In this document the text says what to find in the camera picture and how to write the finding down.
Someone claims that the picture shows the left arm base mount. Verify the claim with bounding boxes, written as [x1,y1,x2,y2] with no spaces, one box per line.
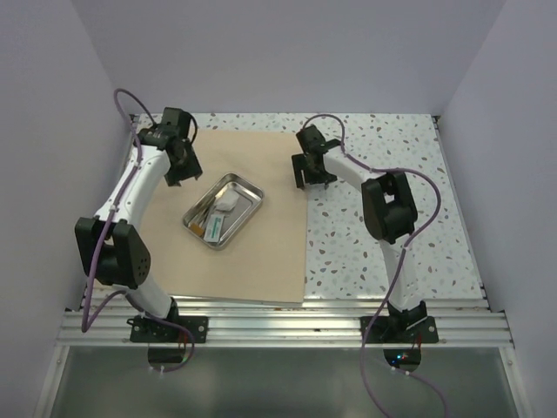
[126,315,209,344]

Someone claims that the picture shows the brown adhesive bandage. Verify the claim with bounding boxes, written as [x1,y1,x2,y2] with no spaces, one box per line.
[188,222,205,238]

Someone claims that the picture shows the beige wooden board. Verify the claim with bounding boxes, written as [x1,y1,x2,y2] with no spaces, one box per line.
[139,130,307,304]

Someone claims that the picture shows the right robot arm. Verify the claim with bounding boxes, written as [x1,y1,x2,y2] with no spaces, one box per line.
[292,125,427,342]

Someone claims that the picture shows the green white sachet packet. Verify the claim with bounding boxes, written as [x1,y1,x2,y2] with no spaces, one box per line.
[204,213,225,243]

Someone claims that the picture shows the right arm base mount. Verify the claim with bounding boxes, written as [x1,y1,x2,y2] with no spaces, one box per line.
[359,300,440,344]

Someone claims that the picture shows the white gauze pad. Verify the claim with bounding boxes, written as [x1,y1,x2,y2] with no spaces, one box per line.
[216,190,239,212]

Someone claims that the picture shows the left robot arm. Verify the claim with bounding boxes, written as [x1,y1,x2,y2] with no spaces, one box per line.
[75,107,203,342]

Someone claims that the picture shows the stainless steel tray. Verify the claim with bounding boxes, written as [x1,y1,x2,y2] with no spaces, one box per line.
[182,172,265,250]

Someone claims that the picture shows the small metal scissors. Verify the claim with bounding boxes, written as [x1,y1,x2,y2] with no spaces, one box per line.
[199,196,221,225]

